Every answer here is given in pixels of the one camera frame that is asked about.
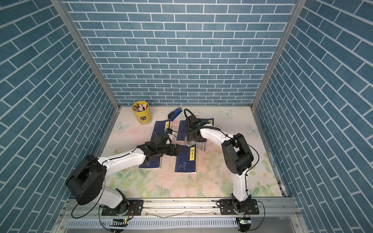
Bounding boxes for aluminium corner post right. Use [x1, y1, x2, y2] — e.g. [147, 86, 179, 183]
[251, 0, 307, 111]

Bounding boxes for blue black stapler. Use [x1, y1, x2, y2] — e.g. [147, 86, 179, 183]
[168, 107, 182, 121]

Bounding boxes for blue book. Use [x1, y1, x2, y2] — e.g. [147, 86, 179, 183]
[139, 156, 162, 170]
[151, 120, 172, 140]
[199, 118, 214, 126]
[175, 145, 197, 173]
[177, 120, 188, 141]

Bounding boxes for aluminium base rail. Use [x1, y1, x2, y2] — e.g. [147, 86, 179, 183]
[58, 197, 301, 220]

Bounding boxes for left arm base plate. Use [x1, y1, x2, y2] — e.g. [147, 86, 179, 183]
[100, 199, 144, 217]

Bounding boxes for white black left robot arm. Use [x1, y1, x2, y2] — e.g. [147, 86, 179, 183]
[66, 132, 182, 209]

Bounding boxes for yellow pen cup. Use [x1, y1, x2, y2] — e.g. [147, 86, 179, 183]
[132, 101, 152, 125]

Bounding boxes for white cable duct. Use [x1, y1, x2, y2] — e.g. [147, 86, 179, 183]
[66, 217, 238, 230]

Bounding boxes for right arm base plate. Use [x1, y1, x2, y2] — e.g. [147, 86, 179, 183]
[216, 199, 259, 215]

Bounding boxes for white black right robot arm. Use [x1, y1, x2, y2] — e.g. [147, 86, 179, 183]
[185, 114, 254, 206]

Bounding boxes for aluminium corner post left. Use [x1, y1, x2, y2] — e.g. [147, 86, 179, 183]
[51, 0, 120, 110]

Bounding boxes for aluminium corner post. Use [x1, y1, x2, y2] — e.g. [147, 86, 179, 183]
[51, 0, 120, 110]
[251, 0, 307, 111]

